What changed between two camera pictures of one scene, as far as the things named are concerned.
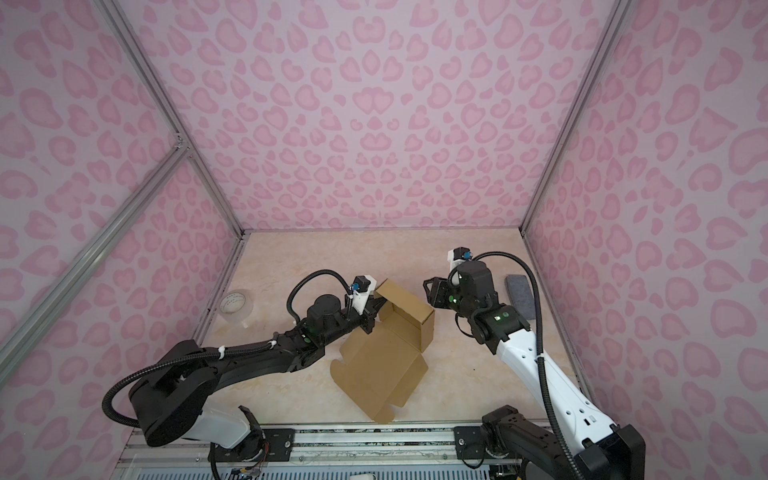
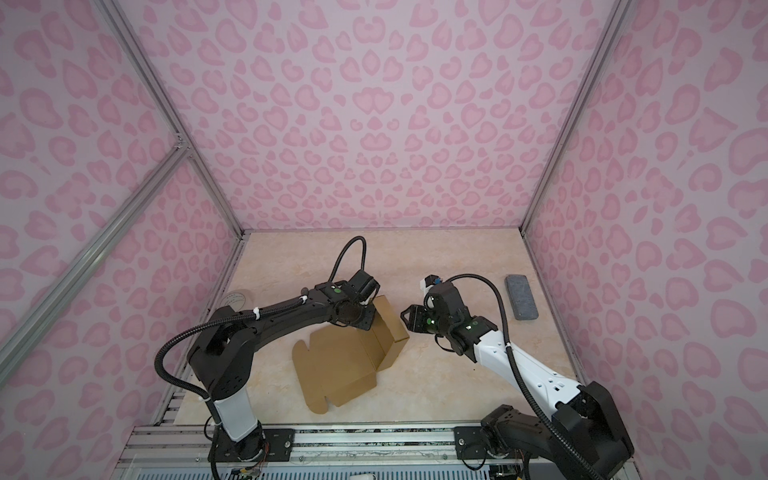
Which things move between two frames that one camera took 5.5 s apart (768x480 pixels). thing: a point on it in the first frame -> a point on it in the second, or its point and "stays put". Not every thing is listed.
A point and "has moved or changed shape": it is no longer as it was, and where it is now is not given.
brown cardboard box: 380,369 has moved or changed shape
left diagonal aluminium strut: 16,339 stays put
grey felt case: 521,295 stays put
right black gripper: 436,297 -> 416,314
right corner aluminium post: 618,13 stays put
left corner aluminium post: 183,137 stays put
